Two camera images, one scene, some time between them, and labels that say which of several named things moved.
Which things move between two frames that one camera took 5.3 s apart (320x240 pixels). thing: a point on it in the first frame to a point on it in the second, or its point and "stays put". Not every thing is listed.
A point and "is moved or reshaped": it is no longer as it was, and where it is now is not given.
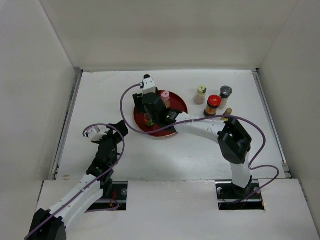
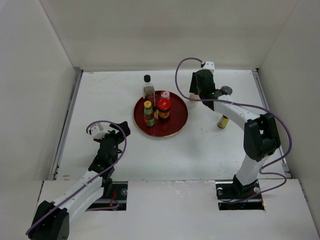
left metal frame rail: x=65 y=125 stays put
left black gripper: x=120 y=130 stays put
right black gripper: x=138 y=101 to x=193 y=88
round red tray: x=176 y=102 stays put
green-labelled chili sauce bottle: x=148 y=120 stays put
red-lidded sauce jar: x=213 y=102 is moved or reshaped
